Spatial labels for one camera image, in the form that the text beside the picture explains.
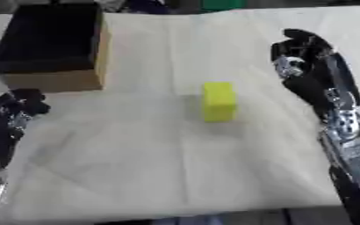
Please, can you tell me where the tan cardboard box black inside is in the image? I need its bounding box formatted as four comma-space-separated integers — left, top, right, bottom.
0, 2, 112, 93

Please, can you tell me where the yellow rectangular block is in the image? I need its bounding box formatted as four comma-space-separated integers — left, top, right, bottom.
201, 81, 241, 123

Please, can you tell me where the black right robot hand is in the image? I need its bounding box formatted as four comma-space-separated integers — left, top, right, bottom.
269, 28, 360, 121

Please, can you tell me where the green object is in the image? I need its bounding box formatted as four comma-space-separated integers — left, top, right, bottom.
201, 0, 249, 12

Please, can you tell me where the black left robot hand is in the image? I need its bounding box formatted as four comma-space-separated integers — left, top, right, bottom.
0, 88, 53, 170

